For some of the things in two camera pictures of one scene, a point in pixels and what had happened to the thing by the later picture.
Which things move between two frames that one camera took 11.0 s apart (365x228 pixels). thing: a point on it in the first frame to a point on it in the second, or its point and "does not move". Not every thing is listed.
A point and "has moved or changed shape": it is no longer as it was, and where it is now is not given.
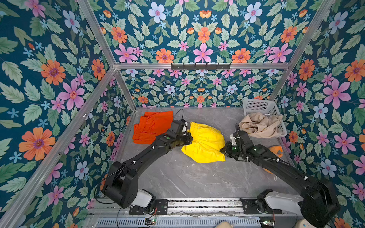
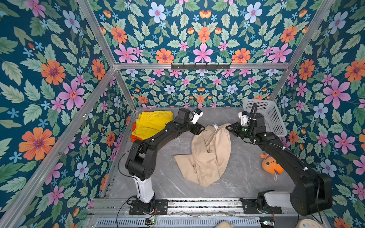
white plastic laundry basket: [265, 107] does not move
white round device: [303, 223] does not move
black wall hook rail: [199, 67] does not move
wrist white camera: [234, 143] to [244, 118]
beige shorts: [258, 125] has moved or changed shape
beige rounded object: [224, 224] does not move
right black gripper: [225, 150] to [236, 126]
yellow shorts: [206, 145] to [150, 122]
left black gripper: [189, 138] to [196, 129]
